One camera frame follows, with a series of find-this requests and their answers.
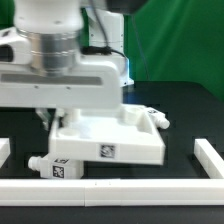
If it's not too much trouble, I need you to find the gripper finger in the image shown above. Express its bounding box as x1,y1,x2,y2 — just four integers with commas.
35,108,53,131

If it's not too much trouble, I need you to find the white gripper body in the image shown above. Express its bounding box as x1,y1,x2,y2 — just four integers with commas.
0,55,122,109

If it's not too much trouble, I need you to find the white square tabletop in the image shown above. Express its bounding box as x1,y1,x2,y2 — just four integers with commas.
49,104,165,165

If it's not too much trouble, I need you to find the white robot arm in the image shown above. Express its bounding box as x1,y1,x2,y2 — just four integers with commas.
0,0,147,120

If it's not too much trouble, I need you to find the white left fence bar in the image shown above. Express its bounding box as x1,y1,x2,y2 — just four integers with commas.
0,138,10,168

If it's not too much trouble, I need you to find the white fence bar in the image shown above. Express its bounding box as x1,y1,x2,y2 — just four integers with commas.
194,139,224,179
0,138,10,168
0,179,224,207

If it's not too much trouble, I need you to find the white front fence bar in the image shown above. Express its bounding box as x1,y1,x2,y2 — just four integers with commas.
0,179,224,207

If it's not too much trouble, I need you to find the white right fence bar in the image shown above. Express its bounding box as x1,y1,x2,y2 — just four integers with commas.
194,139,224,179

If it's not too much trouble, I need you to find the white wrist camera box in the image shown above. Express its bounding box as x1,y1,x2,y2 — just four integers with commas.
0,27,32,65

